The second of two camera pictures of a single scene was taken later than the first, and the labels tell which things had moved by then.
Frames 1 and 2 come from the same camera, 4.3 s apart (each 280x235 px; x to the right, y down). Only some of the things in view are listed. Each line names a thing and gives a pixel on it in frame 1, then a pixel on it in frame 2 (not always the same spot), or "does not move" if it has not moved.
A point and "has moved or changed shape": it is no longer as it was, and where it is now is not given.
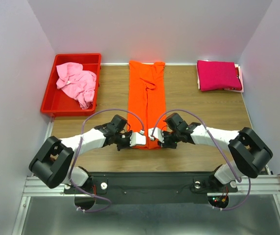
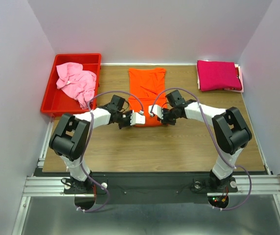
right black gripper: (166, 144) to (164, 120)
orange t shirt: (146, 99) has moved or changed shape
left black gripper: (127, 145) to (128, 124)
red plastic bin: (57, 102) does not move
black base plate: (155, 188) does not move
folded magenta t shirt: (215, 75) does not move
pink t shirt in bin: (78, 83) does not move
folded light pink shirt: (241, 78) does not move
